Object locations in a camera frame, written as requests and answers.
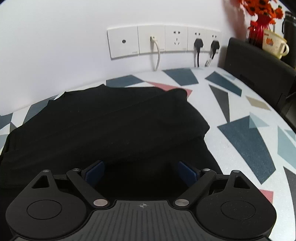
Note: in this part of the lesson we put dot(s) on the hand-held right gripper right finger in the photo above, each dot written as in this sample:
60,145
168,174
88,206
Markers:
187,173

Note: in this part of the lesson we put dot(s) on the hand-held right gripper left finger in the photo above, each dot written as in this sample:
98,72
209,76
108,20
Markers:
94,172

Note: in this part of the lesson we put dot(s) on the black garment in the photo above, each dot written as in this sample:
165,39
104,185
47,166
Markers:
104,125

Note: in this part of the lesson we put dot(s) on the black rectangular box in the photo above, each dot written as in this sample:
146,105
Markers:
259,67

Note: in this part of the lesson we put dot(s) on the cream printed mug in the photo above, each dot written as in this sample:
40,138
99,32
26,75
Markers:
274,42

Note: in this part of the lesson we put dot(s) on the red vase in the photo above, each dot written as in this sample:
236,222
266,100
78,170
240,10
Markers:
257,30

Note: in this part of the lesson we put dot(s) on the black bottle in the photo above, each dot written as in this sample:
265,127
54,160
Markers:
290,34

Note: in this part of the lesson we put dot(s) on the orange artificial flowers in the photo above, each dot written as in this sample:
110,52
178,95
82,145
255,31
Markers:
261,7

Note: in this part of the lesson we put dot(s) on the white wall socket panel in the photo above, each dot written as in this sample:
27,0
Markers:
124,41

